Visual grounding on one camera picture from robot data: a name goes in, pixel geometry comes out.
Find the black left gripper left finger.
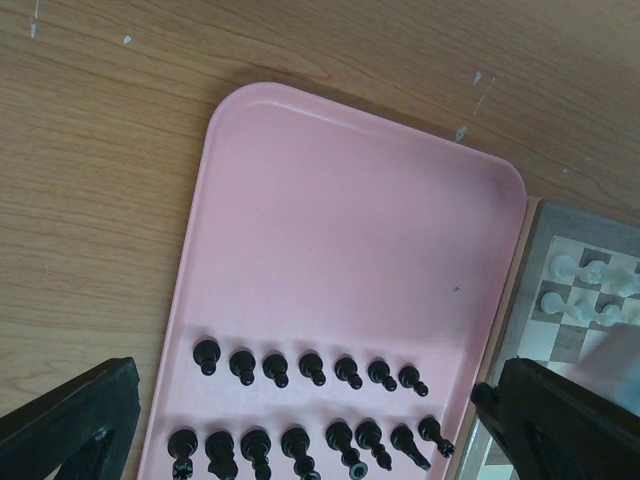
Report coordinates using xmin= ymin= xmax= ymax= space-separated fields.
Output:
xmin=1 ymin=357 xmax=141 ymax=479

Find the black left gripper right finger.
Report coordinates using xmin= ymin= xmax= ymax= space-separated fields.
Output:
xmin=471 ymin=358 xmax=639 ymax=480

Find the black pawn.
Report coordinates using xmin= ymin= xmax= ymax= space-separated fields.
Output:
xmin=334 ymin=356 xmax=363 ymax=390
xmin=262 ymin=353 xmax=289 ymax=389
xmin=367 ymin=359 xmax=397 ymax=392
xmin=398 ymin=364 xmax=429 ymax=397
xmin=229 ymin=350 xmax=256 ymax=386
xmin=193 ymin=339 xmax=221 ymax=376
xmin=299 ymin=352 xmax=326 ymax=386

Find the white chess piece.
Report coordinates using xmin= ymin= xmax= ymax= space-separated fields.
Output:
xmin=597 ymin=304 xmax=626 ymax=327
xmin=540 ymin=292 xmax=568 ymax=315
xmin=607 ymin=267 xmax=639 ymax=298
xmin=549 ymin=255 xmax=578 ymax=282
xmin=579 ymin=260 xmax=607 ymax=285
xmin=568 ymin=299 xmax=597 ymax=324

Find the wooden chess board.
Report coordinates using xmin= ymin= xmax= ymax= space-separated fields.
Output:
xmin=452 ymin=197 xmax=640 ymax=480

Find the black rook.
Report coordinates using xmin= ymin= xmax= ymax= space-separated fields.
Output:
xmin=418 ymin=416 xmax=455 ymax=458
xmin=167 ymin=429 xmax=198 ymax=480

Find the black knight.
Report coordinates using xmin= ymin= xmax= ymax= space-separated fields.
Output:
xmin=205 ymin=431 xmax=238 ymax=480
xmin=390 ymin=424 xmax=431 ymax=471

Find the black bishop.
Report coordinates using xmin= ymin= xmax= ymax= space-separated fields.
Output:
xmin=240 ymin=429 xmax=272 ymax=480
xmin=355 ymin=420 xmax=392 ymax=471

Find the black king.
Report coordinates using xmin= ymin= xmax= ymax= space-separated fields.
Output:
xmin=325 ymin=420 xmax=368 ymax=480

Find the black queen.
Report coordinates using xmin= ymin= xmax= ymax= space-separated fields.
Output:
xmin=281 ymin=427 xmax=321 ymax=480

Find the pink plastic tray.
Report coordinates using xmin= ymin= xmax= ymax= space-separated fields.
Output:
xmin=138 ymin=83 xmax=527 ymax=479

